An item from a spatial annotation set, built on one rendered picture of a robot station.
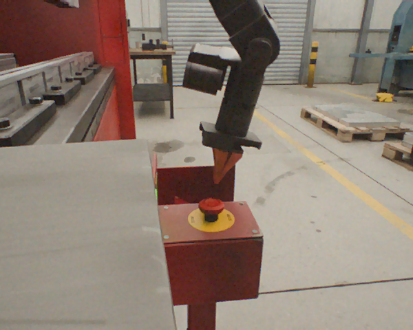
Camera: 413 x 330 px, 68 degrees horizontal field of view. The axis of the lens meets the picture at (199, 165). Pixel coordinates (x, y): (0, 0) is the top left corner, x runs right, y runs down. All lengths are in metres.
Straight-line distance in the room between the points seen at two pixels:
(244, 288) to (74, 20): 1.96
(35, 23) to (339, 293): 2.21
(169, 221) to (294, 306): 1.06
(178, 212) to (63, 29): 1.84
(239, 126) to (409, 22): 6.90
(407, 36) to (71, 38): 6.28
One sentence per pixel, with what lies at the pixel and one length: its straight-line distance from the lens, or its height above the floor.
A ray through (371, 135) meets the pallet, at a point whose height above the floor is 0.07.
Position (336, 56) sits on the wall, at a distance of 8.72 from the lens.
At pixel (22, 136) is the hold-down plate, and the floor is 0.89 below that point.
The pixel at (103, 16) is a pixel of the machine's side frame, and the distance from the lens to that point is 2.20.
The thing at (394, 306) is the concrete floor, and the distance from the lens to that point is 1.63.
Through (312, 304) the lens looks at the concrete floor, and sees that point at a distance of 1.50.
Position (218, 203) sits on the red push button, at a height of 0.81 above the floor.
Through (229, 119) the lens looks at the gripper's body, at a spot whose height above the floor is 0.92.
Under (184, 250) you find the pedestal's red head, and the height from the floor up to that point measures 0.76.
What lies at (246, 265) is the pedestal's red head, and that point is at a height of 0.73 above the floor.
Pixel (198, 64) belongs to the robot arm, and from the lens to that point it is 0.49.
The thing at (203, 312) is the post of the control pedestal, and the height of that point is 0.56.
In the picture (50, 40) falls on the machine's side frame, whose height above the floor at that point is 1.03.
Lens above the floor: 1.04
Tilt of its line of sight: 22 degrees down
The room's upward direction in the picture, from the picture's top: straight up
